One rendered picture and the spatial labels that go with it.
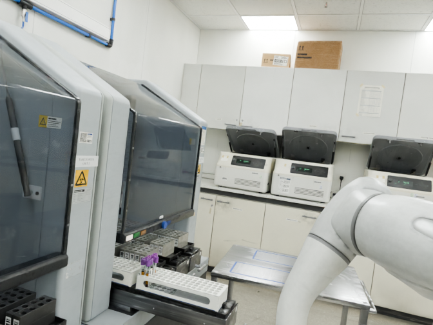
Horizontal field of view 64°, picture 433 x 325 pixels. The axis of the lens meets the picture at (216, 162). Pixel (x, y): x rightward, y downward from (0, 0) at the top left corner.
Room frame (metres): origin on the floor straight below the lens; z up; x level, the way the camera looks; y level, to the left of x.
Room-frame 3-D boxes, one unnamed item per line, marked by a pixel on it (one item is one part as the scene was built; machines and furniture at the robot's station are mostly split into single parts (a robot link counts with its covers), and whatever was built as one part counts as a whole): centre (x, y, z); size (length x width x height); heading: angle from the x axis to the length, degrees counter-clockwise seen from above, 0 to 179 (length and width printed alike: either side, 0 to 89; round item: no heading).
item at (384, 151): (3.29, -1.71, 1.25); 0.62 x 0.56 x 0.69; 161
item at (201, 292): (1.15, 0.07, 0.83); 0.30 x 0.10 x 0.06; 71
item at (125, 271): (1.25, 0.36, 0.83); 0.30 x 0.10 x 0.06; 71
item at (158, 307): (1.19, 0.20, 0.78); 0.73 x 0.14 x 0.09; 71
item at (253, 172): (3.75, -0.36, 1.22); 0.62 x 0.56 x 0.64; 159
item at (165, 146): (1.51, 0.42, 1.28); 0.61 x 0.51 x 0.63; 161
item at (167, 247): (1.51, 0.17, 0.85); 0.12 x 0.02 x 0.06; 161
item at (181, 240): (1.65, 0.12, 0.85); 0.12 x 0.02 x 0.06; 160
